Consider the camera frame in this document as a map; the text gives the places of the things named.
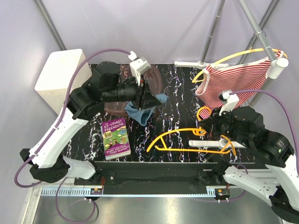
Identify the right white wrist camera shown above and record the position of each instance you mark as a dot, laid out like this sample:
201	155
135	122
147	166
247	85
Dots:
229	101

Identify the brown transparent oval basket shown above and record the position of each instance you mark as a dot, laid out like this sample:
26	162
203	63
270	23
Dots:
152	76

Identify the red white striped top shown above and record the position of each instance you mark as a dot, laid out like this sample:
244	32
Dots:
213	80

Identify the orange plastic hanger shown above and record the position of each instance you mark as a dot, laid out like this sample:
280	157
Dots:
191	140

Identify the white grey clothes rack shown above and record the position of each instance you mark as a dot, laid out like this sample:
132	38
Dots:
277	57

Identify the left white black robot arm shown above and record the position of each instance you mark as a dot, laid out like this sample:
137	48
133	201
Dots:
104	86

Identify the white rectangular bin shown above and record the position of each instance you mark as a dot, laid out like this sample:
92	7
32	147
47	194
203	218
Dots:
55	77

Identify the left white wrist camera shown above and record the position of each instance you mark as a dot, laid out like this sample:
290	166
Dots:
138	66

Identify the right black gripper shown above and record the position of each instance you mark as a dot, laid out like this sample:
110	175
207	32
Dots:
209	124

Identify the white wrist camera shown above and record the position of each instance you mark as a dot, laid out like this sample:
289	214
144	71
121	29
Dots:
229	101
138	66

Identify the black marble pattern mat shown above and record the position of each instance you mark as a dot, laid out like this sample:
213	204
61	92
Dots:
178	112

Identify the blue tank top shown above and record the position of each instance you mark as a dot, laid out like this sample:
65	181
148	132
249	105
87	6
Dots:
142	116

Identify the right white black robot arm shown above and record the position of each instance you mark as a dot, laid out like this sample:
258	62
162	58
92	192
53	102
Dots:
245	126

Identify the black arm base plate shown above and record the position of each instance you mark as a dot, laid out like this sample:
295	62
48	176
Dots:
156	178

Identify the purple treehouse book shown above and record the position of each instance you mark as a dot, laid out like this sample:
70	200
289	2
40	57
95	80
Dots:
115	139

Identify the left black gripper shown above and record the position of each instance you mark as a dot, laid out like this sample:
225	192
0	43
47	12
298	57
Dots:
147	99

